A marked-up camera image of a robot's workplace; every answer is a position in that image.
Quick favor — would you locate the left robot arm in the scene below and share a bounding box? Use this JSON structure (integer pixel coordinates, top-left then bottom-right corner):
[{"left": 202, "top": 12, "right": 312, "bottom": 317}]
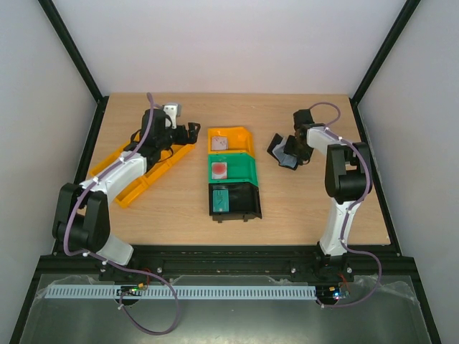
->
[{"left": 52, "top": 103, "right": 201, "bottom": 266}]

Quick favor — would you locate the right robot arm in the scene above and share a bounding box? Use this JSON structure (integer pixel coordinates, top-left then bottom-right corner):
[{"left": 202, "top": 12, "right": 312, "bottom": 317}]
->
[{"left": 292, "top": 110, "right": 372, "bottom": 281}]

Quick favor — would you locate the white card in yellow bin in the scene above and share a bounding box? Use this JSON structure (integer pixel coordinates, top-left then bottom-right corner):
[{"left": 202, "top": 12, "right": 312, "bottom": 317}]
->
[{"left": 211, "top": 136, "right": 229, "bottom": 151}]

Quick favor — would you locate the red circle card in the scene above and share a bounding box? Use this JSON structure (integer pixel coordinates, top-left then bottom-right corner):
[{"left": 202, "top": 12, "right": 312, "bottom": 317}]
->
[{"left": 211, "top": 162, "right": 227, "bottom": 180}]

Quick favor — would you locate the teal card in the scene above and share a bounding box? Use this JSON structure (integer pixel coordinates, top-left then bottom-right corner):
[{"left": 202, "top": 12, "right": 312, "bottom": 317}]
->
[{"left": 212, "top": 189, "right": 230, "bottom": 213}]

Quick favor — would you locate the yellow storage bin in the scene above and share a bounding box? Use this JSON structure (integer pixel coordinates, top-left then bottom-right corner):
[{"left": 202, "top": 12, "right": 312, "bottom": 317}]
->
[{"left": 207, "top": 126, "right": 255, "bottom": 158}]

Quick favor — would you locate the green storage bin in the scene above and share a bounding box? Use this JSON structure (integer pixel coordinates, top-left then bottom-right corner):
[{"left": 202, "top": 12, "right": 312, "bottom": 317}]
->
[{"left": 208, "top": 153, "right": 258, "bottom": 186}]

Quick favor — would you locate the black storage bin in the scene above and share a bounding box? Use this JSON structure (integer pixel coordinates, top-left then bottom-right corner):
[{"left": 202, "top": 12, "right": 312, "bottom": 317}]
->
[{"left": 208, "top": 183, "right": 262, "bottom": 223}]

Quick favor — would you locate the long yellow divided tray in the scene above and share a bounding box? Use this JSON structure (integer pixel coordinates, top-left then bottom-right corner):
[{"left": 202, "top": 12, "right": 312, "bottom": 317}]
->
[{"left": 89, "top": 142, "right": 197, "bottom": 210}]

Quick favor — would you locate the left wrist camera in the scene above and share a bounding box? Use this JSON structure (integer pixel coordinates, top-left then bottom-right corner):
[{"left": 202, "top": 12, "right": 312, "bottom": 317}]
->
[{"left": 163, "top": 102, "right": 181, "bottom": 129}]

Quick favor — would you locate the black aluminium frame rail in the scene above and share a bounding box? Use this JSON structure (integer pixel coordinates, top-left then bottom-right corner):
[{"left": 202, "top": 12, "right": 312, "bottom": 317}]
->
[{"left": 34, "top": 245, "right": 420, "bottom": 284}]

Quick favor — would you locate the left black frame post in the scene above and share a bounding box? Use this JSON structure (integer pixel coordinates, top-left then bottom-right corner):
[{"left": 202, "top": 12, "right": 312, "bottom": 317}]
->
[{"left": 37, "top": 0, "right": 108, "bottom": 105}]

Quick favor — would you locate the black frame post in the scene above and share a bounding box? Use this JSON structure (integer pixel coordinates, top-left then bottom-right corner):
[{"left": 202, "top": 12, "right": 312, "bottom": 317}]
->
[
  {"left": 350, "top": 0, "right": 422, "bottom": 105},
  {"left": 37, "top": 0, "right": 108, "bottom": 105}
]

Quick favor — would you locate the grey slotted cable duct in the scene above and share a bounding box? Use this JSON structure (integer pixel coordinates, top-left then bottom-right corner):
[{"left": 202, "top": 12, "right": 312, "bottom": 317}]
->
[{"left": 42, "top": 285, "right": 316, "bottom": 300}]

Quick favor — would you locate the right black frame post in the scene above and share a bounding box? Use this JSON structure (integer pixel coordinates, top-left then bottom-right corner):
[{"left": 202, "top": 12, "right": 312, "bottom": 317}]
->
[{"left": 350, "top": 0, "right": 422, "bottom": 105}]

